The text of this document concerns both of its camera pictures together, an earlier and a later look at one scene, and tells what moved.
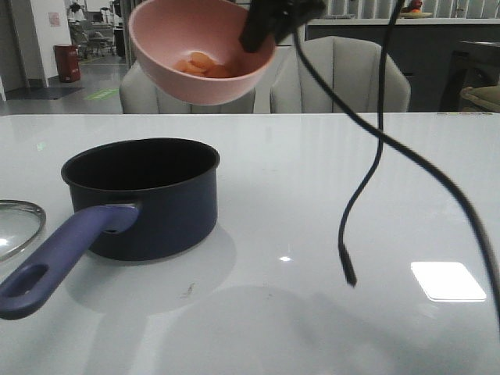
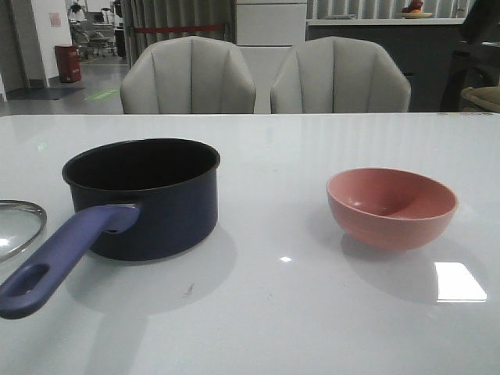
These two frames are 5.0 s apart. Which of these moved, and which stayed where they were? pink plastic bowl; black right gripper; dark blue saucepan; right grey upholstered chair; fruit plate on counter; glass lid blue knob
Moved: pink plastic bowl; black right gripper
Stayed: fruit plate on counter; dark blue saucepan; right grey upholstered chair; glass lid blue knob
